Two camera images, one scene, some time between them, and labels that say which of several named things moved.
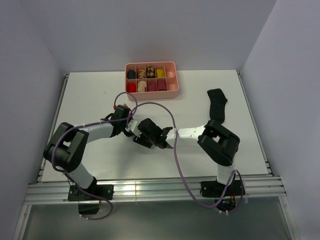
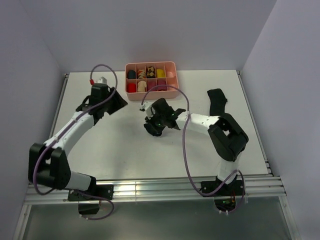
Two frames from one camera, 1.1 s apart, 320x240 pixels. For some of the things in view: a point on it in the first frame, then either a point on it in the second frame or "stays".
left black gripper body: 124,123 to 113,104
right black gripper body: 147,142 to 156,120
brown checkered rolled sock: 151,72 stays
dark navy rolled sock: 131,74 stays
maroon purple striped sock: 162,84 stays
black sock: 217,104 stays
